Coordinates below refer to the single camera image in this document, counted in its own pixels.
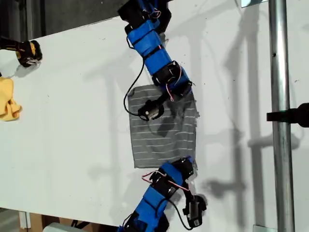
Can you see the grey white-striped towel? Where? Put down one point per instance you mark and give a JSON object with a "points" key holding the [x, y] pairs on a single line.
{"points": [[149, 145]]}

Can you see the black camera box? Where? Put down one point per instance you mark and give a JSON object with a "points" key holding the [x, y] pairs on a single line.
{"points": [[150, 110], [195, 211]]}

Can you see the yellow cloth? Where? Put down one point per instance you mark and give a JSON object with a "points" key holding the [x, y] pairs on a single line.
{"points": [[7, 101]]}

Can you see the black clamp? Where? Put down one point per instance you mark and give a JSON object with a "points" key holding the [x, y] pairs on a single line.
{"points": [[289, 115]]}

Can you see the brown cardboard box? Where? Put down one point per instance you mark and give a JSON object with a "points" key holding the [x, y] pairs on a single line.
{"points": [[36, 222]]}

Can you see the black camera stalk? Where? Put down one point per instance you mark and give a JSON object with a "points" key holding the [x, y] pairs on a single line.
{"points": [[188, 191], [162, 99]]}

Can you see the steel post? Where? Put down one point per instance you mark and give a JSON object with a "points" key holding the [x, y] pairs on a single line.
{"points": [[281, 72]]}

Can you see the black and yellow tool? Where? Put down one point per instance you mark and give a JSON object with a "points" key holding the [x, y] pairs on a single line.
{"points": [[26, 53]]}

